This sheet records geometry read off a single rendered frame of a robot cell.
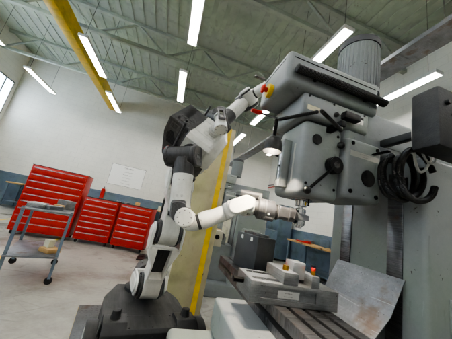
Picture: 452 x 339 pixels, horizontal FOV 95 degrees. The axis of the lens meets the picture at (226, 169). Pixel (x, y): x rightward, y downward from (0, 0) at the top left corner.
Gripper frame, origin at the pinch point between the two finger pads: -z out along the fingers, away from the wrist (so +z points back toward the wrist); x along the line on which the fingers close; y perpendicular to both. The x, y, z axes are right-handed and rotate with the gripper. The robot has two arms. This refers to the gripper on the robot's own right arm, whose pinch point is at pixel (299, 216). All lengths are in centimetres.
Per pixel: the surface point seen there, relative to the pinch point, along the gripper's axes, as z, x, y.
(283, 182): 9.8, -5.1, -12.2
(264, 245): 7.7, 27.7, 17.1
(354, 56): -17, 0, -84
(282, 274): 6.0, -9.4, 21.9
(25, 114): 928, 651, -217
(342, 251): -30.9, 24.2, 10.9
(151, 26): 377, 411, -491
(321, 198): -4.9, -8.0, -8.4
